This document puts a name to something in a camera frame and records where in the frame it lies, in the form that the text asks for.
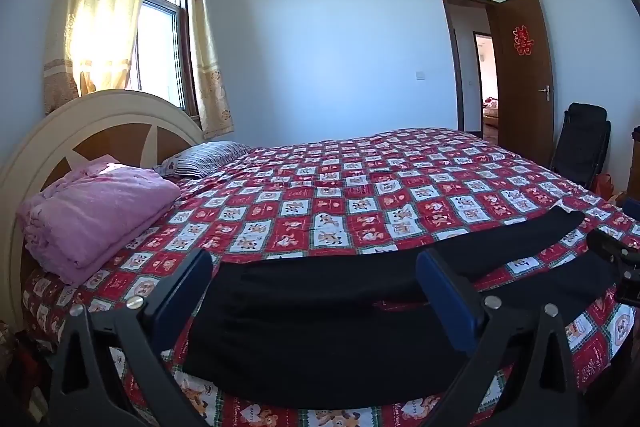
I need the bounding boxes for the window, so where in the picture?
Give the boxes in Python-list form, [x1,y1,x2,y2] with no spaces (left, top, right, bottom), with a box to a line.
[125,0,201,115]

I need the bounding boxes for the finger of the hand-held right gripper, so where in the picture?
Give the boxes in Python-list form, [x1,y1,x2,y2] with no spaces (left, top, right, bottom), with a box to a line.
[616,277,640,308]
[586,229,640,278]

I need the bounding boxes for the red patchwork printed bedspread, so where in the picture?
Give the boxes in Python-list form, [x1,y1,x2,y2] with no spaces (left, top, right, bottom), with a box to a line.
[22,127,640,427]

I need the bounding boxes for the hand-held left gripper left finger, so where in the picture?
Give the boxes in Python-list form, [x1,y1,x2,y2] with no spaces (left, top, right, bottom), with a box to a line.
[47,248,216,427]

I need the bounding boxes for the red paper door decoration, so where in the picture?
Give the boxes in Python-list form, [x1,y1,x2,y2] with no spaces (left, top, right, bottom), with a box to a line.
[511,24,533,55]

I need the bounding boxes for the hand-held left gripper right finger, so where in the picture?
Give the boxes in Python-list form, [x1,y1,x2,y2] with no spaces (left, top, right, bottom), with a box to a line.
[415,248,593,427]

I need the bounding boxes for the wide yellow patterned curtain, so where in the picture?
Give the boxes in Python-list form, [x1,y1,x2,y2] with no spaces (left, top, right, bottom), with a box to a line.
[42,0,162,116]

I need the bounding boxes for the brown wooden door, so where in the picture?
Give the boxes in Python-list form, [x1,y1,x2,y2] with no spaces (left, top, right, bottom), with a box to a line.
[487,0,557,168]

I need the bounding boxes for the cream and brown headboard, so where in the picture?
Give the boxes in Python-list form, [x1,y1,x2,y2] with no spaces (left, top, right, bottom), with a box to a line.
[0,89,206,333]

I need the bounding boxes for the black pants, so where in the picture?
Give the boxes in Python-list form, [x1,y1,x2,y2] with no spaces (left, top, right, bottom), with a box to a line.
[182,208,621,409]

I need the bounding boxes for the striped pillow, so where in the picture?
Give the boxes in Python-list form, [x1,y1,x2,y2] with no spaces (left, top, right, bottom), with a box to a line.
[154,141,253,179]

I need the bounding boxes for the folded pink blanket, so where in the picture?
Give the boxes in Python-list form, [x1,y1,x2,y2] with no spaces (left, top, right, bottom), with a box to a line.
[16,155,182,286]

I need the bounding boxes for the narrow yellow patterned curtain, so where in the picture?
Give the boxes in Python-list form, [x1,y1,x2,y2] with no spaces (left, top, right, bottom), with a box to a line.
[186,0,235,138]

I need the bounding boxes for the black folding chair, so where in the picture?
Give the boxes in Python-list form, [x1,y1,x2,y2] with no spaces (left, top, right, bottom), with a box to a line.
[550,103,612,192]

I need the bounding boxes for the dark wooden door frame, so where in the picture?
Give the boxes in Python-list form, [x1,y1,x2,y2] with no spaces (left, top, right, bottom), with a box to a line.
[440,0,501,138]

